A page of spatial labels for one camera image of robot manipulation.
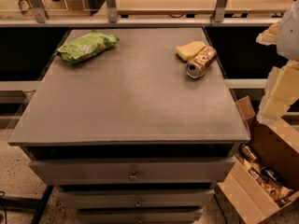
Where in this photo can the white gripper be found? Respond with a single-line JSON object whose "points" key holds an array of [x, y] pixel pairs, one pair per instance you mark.
{"points": [[289, 36]]}

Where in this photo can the orange soda can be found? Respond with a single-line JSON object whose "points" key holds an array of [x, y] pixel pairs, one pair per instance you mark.
{"points": [[199, 64]]}

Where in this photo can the can in cardboard box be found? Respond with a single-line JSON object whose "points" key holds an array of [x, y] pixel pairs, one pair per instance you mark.
{"points": [[248, 153]]}

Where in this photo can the blue can in box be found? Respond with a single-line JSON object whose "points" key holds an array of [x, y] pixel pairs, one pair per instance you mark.
{"points": [[270, 174]]}

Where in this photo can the yellow sponge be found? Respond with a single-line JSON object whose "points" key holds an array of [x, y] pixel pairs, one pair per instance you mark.
{"points": [[190, 50]]}

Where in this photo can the open cardboard box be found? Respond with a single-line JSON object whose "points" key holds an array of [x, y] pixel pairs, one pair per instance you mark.
{"points": [[277, 147]]}

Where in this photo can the snack packets in box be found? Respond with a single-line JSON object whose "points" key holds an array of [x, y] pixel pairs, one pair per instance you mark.
{"points": [[279, 194]]}

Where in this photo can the green chip bag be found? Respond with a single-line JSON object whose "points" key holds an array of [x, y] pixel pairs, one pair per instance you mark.
{"points": [[86, 47]]}

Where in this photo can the metal railing frame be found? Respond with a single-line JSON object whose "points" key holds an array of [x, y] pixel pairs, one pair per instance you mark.
{"points": [[80, 13]]}

